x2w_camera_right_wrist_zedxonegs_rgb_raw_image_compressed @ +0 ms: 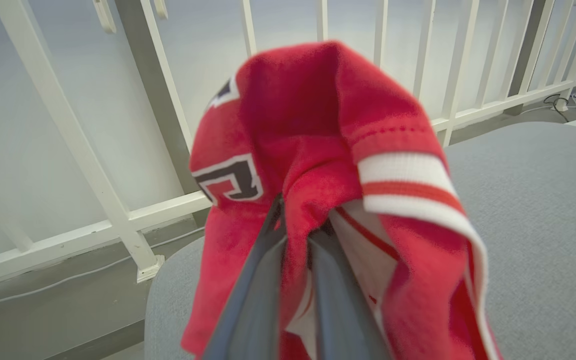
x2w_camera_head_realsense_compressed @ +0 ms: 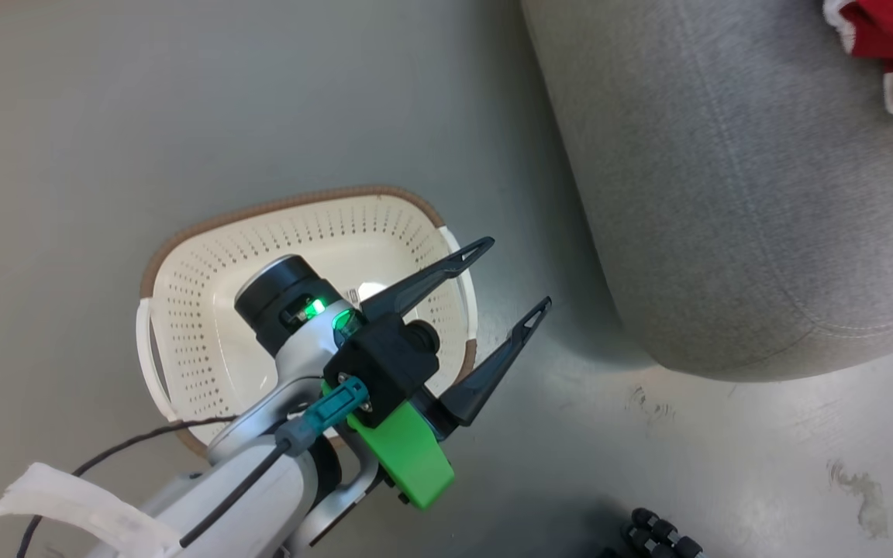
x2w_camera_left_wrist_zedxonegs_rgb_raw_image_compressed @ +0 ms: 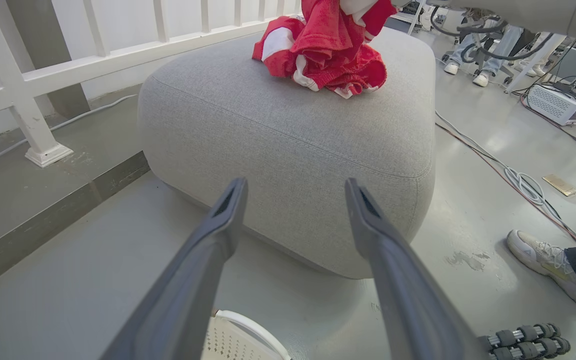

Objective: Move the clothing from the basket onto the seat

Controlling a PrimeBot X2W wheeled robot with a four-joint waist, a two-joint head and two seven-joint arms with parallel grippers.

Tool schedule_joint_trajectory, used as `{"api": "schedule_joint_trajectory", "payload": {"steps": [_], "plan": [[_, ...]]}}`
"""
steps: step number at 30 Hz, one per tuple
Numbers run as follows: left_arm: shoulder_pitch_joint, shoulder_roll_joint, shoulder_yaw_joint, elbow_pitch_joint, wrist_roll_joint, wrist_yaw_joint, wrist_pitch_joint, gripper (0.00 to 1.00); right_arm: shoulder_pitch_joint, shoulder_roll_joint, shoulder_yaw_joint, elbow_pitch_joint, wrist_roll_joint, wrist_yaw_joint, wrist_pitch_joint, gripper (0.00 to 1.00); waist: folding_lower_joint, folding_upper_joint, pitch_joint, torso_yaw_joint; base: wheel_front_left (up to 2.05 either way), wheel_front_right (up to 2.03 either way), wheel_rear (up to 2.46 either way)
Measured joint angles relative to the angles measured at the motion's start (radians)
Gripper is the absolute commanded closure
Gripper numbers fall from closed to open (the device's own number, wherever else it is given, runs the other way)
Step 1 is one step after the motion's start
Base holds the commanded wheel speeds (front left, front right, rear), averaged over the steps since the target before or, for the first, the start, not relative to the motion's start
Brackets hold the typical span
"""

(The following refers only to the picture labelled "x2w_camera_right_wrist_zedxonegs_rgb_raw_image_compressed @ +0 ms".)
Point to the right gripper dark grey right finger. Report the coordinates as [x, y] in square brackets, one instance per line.
[340, 310]

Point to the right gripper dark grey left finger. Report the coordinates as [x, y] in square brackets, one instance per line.
[255, 300]

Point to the red white sports jersey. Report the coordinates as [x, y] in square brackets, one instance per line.
[318, 125]

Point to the white metal railing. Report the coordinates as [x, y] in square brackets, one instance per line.
[118, 220]

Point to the grey fabric sofa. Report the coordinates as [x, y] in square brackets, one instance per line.
[543, 225]

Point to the grey structural post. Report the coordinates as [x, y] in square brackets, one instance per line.
[153, 100]

